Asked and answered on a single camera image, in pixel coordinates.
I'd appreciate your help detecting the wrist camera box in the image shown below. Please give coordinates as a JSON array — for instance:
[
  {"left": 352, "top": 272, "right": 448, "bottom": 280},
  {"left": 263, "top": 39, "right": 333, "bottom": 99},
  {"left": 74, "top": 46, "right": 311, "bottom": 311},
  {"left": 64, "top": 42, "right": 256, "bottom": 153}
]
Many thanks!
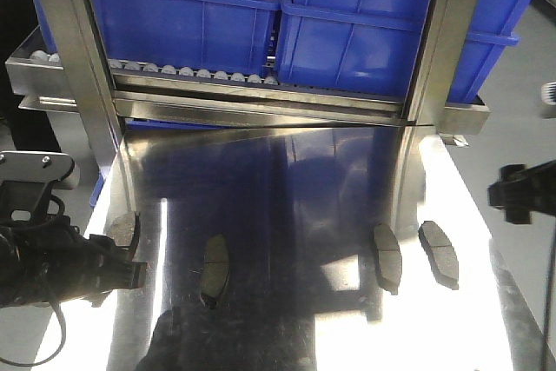
[
  {"left": 540, "top": 82, "right": 556, "bottom": 119},
  {"left": 1, "top": 150, "right": 80, "bottom": 190}
]

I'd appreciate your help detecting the blue plastic bin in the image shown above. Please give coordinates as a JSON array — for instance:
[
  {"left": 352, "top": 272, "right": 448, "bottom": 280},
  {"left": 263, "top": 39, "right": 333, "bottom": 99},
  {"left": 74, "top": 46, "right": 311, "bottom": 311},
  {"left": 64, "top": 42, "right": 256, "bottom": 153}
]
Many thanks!
[
  {"left": 275, "top": 0, "right": 531, "bottom": 103},
  {"left": 17, "top": 0, "right": 281, "bottom": 79}
]

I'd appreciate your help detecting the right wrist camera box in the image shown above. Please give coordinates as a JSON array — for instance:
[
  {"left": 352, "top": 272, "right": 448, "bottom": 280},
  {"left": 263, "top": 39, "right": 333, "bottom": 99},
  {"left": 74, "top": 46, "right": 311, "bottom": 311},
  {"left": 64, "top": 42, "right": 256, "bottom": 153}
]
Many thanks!
[{"left": 540, "top": 82, "right": 556, "bottom": 119}]

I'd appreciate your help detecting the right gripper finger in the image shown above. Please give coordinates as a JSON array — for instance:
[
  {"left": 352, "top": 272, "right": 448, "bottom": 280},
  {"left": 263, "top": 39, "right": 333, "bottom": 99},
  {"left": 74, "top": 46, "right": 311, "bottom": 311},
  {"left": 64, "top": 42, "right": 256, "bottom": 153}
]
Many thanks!
[{"left": 487, "top": 160, "right": 555, "bottom": 224}]

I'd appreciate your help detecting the left blue plastic bin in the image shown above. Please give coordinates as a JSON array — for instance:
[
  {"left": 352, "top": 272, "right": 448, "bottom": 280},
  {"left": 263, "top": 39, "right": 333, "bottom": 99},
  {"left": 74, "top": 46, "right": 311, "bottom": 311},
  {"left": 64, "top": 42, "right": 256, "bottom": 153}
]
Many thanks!
[{"left": 17, "top": 0, "right": 281, "bottom": 79}]

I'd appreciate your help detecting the right blue plastic bin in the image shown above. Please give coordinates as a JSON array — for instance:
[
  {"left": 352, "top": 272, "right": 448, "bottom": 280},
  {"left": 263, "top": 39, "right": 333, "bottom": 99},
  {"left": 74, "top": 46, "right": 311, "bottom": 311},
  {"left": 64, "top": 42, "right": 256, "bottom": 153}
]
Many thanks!
[{"left": 275, "top": 0, "right": 531, "bottom": 103}]

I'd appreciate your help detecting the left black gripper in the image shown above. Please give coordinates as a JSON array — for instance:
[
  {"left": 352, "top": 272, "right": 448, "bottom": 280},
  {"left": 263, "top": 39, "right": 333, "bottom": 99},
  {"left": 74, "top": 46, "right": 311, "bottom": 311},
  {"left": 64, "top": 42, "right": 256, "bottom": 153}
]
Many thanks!
[{"left": 1, "top": 215, "right": 148, "bottom": 308}]

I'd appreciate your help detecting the grey brake pad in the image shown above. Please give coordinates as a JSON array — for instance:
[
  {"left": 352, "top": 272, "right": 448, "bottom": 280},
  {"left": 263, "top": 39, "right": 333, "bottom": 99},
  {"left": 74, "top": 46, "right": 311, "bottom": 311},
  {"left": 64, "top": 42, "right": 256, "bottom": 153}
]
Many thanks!
[
  {"left": 371, "top": 223, "right": 402, "bottom": 295},
  {"left": 418, "top": 221, "right": 460, "bottom": 290},
  {"left": 107, "top": 211, "right": 141, "bottom": 251},
  {"left": 200, "top": 234, "right": 229, "bottom": 309}
]

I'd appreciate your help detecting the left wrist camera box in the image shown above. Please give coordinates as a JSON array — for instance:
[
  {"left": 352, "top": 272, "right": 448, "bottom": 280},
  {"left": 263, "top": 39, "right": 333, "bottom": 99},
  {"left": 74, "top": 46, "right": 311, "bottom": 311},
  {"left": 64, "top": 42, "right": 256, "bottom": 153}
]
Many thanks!
[{"left": 1, "top": 150, "right": 80, "bottom": 190}]

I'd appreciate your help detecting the stainless steel roller rack frame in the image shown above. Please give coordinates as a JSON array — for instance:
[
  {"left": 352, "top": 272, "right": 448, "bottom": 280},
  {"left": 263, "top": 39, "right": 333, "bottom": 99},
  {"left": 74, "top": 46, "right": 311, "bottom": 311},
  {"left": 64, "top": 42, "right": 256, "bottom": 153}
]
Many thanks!
[{"left": 3, "top": 0, "right": 491, "bottom": 172}]

